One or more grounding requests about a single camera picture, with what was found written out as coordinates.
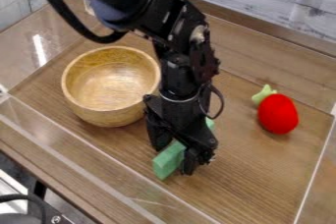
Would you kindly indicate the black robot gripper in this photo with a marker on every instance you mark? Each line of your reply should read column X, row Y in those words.
column 178, row 114

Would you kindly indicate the green rectangular block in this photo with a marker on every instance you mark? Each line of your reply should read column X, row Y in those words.
column 169, row 162

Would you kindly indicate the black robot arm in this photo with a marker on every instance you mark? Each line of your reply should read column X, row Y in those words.
column 178, row 27

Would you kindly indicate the brown wooden bowl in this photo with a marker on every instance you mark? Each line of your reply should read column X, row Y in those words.
column 105, row 83

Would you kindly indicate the red plush strawberry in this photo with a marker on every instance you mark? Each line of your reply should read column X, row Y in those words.
column 277, row 111

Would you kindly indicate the clear acrylic tray wall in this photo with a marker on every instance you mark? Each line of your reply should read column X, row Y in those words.
column 113, row 193

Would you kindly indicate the black table frame leg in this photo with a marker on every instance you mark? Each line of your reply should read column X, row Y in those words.
column 41, row 209

